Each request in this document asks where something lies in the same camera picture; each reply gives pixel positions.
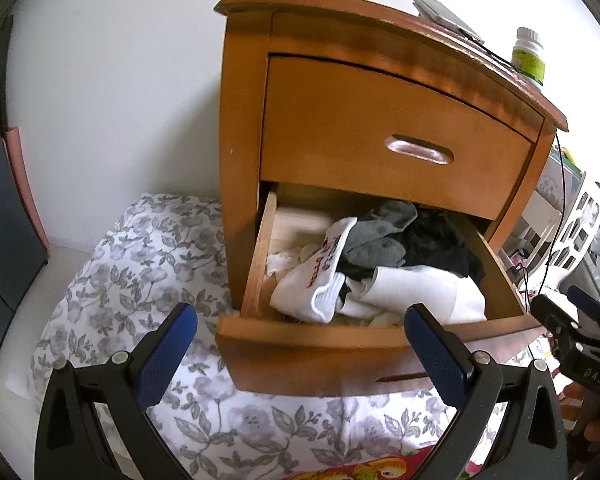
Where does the black lace underwear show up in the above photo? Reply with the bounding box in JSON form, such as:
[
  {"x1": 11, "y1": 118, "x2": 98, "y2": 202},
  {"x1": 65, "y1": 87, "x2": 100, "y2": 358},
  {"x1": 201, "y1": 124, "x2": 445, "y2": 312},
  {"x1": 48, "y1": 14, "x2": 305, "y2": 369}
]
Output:
[{"x1": 405, "y1": 210, "x2": 486, "y2": 278}]

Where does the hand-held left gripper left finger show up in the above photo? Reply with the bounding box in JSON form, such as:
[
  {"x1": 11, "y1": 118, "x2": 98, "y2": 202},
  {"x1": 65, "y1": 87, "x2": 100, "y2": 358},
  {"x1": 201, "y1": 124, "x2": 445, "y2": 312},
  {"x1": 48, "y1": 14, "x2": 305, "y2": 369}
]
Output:
[{"x1": 34, "y1": 302, "x2": 199, "y2": 480}]

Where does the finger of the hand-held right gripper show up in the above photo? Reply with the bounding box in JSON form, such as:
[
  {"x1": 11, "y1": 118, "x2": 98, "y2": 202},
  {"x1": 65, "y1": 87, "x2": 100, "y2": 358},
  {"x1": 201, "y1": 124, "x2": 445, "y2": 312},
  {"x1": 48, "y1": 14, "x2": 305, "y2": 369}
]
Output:
[
  {"x1": 566, "y1": 285, "x2": 600, "y2": 341},
  {"x1": 530, "y1": 294, "x2": 581, "y2": 356}
]

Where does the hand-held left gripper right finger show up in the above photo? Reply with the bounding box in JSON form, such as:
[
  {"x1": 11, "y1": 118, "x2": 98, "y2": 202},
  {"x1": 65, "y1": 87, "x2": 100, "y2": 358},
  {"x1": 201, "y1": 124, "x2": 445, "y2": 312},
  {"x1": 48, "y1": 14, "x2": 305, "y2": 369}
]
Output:
[{"x1": 403, "y1": 302, "x2": 568, "y2": 480}]

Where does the black charging cable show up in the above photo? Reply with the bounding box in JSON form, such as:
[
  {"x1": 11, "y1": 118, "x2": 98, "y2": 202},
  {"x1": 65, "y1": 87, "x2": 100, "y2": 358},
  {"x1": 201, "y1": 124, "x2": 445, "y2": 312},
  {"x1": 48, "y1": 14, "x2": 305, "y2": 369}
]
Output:
[{"x1": 475, "y1": 35, "x2": 571, "y2": 301}]

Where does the dark blue cabinet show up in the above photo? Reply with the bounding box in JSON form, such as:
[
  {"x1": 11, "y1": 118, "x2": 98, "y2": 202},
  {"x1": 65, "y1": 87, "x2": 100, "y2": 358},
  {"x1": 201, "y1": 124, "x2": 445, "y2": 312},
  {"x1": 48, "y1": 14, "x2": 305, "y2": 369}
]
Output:
[{"x1": 0, "y1": 15, "x2": 49, "y2": 376}]

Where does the closed wooden drawer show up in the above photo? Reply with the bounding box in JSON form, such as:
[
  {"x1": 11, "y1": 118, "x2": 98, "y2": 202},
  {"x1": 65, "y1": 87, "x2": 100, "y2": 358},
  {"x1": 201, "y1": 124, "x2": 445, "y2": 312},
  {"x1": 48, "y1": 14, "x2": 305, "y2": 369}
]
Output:
[{"x1": 259, "y1": 54, "x2": 540, "y2": 221}]

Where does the grey cloth garment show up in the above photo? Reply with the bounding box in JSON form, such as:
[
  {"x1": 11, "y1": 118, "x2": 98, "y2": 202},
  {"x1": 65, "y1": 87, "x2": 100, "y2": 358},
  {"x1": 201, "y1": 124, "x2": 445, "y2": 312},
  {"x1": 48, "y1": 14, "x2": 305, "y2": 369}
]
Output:
[{"x1": 341, "y1": 200, "x2": 418, "y2": 281}]

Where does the white sock with red print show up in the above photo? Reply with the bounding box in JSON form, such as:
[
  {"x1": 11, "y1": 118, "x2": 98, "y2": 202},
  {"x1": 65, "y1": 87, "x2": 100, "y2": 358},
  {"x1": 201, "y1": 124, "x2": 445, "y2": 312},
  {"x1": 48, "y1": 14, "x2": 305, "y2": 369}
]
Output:
[{"x1": 270, "y1": 216, "x2": 358, "y2": 324}]

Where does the wooden nightstand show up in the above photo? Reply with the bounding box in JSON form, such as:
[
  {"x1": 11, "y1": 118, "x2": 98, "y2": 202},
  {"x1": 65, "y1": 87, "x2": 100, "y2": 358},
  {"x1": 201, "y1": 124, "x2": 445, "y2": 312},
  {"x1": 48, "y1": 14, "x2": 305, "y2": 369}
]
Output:
[{"x1": 213, "y1": 0, "x2": 569, "y2": 311}]

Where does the grey white album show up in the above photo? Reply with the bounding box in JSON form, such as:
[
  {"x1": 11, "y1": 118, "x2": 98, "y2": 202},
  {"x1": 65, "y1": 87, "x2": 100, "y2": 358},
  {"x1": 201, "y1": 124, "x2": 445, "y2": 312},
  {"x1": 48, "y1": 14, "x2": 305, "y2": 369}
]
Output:
[{"x1": 534, "y1": 157, "x2": 583, "y2": 211}]

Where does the pale lace underwear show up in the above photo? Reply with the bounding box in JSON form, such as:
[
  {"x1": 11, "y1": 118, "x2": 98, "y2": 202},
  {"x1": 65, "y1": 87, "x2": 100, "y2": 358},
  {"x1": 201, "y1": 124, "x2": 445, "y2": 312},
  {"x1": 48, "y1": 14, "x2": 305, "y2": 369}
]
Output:
[{"x1": 265, "y1": 247, "x2": 306, "y2": 276}]

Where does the wooden drawer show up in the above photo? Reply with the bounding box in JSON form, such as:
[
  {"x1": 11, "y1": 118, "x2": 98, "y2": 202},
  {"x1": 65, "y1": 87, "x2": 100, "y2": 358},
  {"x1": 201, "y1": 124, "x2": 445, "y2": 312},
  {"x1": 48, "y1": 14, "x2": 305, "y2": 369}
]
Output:
[
  {"x1": 259, "y1": 54, "x2": 540, "y2": 221},
  {"x1": 215, "y1": 182, "x2": 556, "y2": 397}
]

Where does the red floral blanket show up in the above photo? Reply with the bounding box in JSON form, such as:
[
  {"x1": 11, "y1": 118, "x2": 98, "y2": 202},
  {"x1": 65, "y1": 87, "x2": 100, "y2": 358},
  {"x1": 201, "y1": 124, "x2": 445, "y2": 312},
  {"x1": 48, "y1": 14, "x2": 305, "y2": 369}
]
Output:
[{"x1": 275, "y1": 455, "x2": 461, "y2": 480}]

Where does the grey smartphone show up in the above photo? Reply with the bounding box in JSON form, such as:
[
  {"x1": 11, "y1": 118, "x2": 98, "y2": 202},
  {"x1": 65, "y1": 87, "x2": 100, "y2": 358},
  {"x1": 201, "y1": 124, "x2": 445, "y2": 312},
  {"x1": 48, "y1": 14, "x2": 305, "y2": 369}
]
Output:
[{"x1": 403, "y1": 0, "x2": 486, "y2": 43}]

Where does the white green-label pill bottle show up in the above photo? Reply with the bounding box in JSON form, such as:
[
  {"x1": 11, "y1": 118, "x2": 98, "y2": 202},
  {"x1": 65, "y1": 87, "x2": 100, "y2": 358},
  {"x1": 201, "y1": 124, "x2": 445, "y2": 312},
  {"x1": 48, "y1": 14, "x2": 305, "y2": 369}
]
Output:
[{"x1": 511, "y1": 27, "x2": 547, "y2": 92}]

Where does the grey floral bed sheet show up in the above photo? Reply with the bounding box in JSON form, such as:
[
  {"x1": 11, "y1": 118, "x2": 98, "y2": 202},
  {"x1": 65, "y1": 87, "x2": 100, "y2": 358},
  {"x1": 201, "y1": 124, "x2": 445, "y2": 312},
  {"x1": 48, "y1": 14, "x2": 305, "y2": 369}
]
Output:
[{"x1": 30, "y1": 192, "x2": 556, "y2": 476}]

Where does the white openwork rack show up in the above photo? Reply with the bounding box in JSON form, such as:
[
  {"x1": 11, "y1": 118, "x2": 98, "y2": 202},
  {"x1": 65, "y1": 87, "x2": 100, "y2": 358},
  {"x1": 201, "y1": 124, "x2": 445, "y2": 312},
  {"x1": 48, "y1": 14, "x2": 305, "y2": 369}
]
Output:
[{"x1": 500, "y1": 147, "x2": 600, "y2": 271}]

